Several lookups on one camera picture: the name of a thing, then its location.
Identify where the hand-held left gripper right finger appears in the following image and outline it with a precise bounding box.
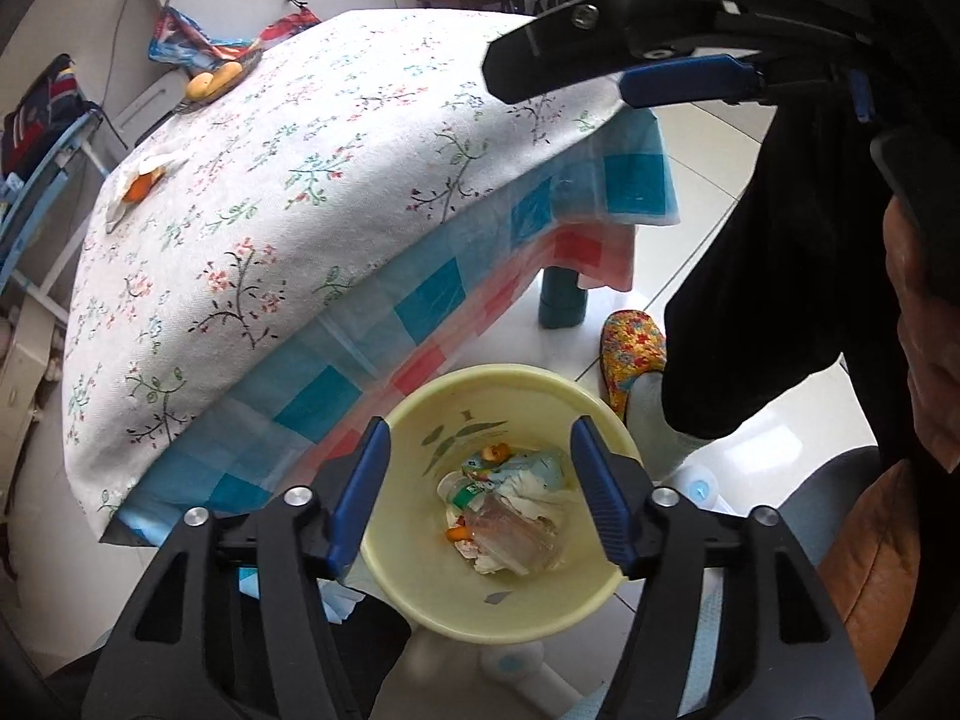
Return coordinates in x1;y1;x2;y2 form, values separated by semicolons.
570;415;875;720

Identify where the person's right leg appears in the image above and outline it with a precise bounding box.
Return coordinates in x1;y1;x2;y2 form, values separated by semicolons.
664;90;912;440

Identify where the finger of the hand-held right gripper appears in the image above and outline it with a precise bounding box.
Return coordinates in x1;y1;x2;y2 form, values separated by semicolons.
482;0;640;102
619;54;877;121

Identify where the brown cushion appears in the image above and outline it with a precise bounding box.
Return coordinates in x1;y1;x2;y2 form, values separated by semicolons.
817;457;923;691

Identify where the pile of wrapper trash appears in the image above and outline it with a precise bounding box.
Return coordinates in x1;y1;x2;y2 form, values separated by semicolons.
439;469;571;578

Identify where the white floor appliance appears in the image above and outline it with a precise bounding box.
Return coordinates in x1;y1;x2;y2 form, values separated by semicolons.
112;75;196;147

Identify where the clear plastic packaging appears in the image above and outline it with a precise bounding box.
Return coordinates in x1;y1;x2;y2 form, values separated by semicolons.
461;491;563;575

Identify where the person's right hand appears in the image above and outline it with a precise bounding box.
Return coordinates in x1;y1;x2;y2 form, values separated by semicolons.
881;195;960;458

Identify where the floral yellow slipper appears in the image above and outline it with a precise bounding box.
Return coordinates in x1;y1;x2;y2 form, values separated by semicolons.
598;309;668;421

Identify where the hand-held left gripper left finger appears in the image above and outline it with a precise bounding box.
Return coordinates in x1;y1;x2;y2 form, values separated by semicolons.
82;418;392;720

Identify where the light blue tissue packet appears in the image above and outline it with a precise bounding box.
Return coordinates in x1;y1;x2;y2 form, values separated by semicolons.
457;446;567;500

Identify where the white sock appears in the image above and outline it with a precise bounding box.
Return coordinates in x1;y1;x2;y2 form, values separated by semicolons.
626;371;710;473

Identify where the teal table leg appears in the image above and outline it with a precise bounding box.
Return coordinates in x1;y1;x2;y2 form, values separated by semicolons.
536;266;587;329

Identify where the floral white tablecloth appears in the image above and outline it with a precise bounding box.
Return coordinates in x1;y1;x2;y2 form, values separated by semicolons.
60;7;623;541

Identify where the colourful printed bag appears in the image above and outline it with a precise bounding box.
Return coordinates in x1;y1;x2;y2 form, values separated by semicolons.
146;0;325;70

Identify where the dark fruit plate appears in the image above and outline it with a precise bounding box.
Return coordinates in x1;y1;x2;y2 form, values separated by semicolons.
174;45;265;113

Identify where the yellow plastic bin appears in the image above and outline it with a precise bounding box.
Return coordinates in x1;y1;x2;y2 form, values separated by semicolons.
360;364;644;646

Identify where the blue study desk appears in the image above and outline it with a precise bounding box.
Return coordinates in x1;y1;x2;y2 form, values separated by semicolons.
0;109;113;301

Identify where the dark striped backpack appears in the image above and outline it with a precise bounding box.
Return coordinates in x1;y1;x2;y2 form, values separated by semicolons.
0;52;98;173

